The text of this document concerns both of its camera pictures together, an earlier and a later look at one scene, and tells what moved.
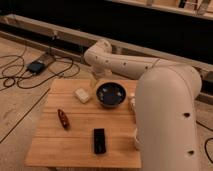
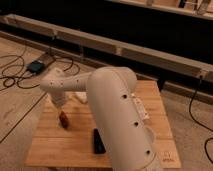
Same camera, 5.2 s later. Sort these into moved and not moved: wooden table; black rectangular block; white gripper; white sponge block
Moved: white gripper
Not moved: black rectangular block; wooden table; white sponge block
